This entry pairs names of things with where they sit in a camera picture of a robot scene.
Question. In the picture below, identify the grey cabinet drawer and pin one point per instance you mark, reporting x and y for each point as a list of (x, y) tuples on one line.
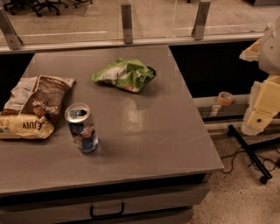
[(164, 205)]

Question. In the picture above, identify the green rice chip bag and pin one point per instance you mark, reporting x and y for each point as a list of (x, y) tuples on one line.
[(130, 75)]

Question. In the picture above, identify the black wheeled stand base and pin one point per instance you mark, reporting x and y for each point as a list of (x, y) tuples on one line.
[(251, 148)]

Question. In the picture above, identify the metal rail bracket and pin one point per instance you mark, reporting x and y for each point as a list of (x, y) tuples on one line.
[(127, 24), (14, 42), (201, 19)]

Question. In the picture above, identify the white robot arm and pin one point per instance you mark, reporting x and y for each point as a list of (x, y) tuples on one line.
[(264, 97)]

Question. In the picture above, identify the black office chair base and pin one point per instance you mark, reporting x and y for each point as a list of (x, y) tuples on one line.
[(38, 5)]

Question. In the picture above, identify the brown snack bag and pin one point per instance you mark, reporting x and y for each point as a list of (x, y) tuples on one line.
[(34, 107)]

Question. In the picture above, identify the orange tape roll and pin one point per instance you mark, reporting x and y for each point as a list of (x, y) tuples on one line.
[(225, 98)]

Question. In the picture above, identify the grey low shelf ledge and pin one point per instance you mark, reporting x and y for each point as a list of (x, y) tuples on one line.
[(209, 108)]

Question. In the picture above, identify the blue silver drink can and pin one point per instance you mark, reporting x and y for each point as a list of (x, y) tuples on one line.
[(81, 125)]

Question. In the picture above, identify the right metal rail bracket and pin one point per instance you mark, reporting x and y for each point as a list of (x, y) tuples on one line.
[(201, 19)]

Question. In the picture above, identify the left metal rail bracket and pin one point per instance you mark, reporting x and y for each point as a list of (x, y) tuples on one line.
[(14, 42)]

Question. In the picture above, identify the black drawer handle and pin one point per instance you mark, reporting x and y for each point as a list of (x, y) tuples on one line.
[(106, 216)]

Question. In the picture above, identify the middle metal rail bracket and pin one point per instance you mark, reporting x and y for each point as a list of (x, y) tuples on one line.
[(127, 24)]

